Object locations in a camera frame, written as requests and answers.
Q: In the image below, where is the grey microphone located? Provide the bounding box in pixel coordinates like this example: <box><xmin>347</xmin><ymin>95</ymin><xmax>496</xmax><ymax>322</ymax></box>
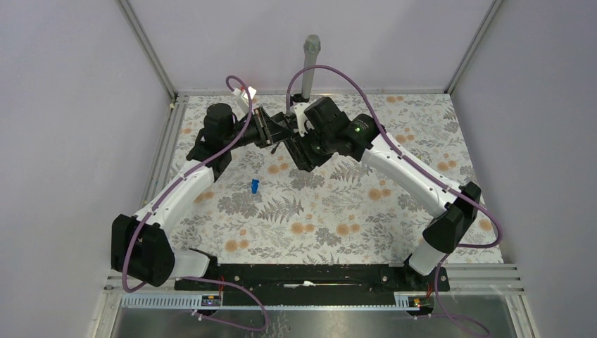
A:
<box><xmin>301</xmin><ymin>35</ymin><xmax>321</xmax><ymax>102</ymax></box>

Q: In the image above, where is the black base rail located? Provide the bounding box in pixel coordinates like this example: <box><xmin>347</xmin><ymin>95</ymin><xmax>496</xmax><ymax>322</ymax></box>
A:
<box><xmin>175</xmin><ymin>263</ymin><xmax>451</xmax><ymax>307</ymax></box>

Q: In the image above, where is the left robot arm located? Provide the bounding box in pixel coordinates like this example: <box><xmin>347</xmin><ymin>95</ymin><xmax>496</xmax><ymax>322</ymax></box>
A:
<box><xmin>111</xmin><ymin>103</ymin><xmax>307</xmax><ymax>289</ymax></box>

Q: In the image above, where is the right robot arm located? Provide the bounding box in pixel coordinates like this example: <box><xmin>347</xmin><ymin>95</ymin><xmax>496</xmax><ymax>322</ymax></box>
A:
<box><xmin>285</xmin><ymin>96</ymin><xmax>481</xmax><ymax>290</ymax></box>

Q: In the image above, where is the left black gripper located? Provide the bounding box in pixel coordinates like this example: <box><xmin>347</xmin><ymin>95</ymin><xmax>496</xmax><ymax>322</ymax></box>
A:
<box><xmin>225</xmin><ymin>107</ymin><xmax>294</xmax><ymax>150</ymax></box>

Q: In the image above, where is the black remote control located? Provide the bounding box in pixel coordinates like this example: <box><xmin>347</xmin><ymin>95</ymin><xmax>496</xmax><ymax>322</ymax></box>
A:
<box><xmin>283</xmin><ymin>130</ymin><xmax>303</xmax><ymax>156</ymax></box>

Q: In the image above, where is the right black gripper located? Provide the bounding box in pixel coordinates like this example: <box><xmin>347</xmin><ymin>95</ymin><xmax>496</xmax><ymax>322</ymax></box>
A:
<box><xmin>288</xmin><ymin>124</ymin><xmax>335</xmax><ymax>173</ymax></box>

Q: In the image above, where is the blue plastic block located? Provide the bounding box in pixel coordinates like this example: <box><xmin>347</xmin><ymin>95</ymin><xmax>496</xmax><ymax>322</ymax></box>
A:
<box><xmin>251</xmin><ymin>179</ymin><xmax>259</xmax><ymax>194</ymax></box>

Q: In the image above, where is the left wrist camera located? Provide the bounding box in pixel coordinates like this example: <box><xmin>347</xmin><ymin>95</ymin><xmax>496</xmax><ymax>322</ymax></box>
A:
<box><xmin>232</xmin><ymin>86</ymin><xmax>257</xmax><ymax>114</ymax></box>

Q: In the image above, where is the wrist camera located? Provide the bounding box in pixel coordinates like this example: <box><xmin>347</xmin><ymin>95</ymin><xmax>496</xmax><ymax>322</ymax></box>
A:
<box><xmin>291</xmin><ymin>102</ymin><xmax>313</xmax><ymax>137</ymax></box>
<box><xmin>232</xmin><ymin>86</ymin><xmax>257</xmax><ymax>114</ymax></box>

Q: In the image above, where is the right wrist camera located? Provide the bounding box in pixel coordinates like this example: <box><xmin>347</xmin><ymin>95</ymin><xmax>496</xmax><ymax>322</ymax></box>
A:
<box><xmin>291</xmin><ymin>102</ymin><xmax>313</xmax><ymax>137</ymax></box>

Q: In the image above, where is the black microphone tripod stand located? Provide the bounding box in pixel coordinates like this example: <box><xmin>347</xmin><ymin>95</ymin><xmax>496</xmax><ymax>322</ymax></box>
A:
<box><xmin>270</xmin><ymin>93</ymin><xmax>309</xmax><ymax>154</ymax></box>

